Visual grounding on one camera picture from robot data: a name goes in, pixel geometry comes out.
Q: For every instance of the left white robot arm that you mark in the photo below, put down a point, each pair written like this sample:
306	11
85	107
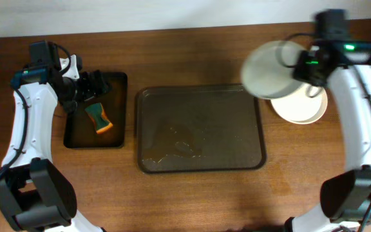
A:
34	194

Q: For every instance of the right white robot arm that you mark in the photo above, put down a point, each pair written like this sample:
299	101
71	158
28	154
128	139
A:
337	62

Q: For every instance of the large brown serving tray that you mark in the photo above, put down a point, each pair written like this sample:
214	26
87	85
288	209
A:
198	128

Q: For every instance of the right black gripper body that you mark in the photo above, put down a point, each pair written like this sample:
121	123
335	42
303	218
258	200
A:
304	69

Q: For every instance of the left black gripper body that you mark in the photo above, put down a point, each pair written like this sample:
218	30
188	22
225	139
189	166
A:
89	85

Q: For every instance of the white plate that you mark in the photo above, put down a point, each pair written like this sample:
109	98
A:
265	73
304	106

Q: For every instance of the small black water tray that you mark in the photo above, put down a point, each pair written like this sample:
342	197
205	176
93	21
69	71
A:
81	132

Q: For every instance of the orange green sponge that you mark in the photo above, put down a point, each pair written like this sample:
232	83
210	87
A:
99	118

